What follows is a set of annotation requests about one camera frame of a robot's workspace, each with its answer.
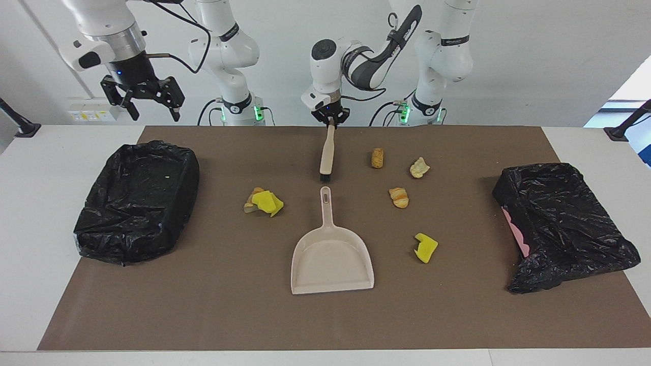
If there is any beige hand brush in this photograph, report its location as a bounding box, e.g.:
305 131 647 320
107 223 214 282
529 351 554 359
319 125 336 182

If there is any yellow sponge piece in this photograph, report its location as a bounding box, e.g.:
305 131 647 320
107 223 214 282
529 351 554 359
252 191 284 218
414 233 438 264

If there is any beige plastic dustpan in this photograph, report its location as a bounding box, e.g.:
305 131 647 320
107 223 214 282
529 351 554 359
290 186 375 295

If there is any left black-lined bin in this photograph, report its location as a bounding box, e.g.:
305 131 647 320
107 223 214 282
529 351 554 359
73 140 200 266

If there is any black-lined bin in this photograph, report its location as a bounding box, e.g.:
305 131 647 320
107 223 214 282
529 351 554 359
73 140 200 266
492 163 641 294

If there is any pink plastic bin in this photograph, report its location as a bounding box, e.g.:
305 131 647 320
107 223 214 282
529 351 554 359
501 206 530 258

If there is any right black-lined bin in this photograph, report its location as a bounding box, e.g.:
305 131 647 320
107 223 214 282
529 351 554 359
492 163 641 294

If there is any black clamp stand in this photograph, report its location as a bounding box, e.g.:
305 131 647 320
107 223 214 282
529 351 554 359
604 99 651 142
0 98 41 138

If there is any brown table mat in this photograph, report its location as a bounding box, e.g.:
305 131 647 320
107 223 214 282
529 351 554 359
37 126 651 351

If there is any black right base cable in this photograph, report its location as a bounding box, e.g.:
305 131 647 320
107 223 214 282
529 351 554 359
197 99 224 126

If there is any black base cable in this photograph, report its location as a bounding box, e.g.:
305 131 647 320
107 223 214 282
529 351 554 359
197 99 224 126
369 100 407 127

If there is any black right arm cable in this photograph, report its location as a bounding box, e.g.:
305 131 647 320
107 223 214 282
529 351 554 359
144 0 212 75

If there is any white wall power outlet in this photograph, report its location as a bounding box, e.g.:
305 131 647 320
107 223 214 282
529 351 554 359
66 98 121 123

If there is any black left base cable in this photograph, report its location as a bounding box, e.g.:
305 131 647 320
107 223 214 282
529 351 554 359
369 100 407 127

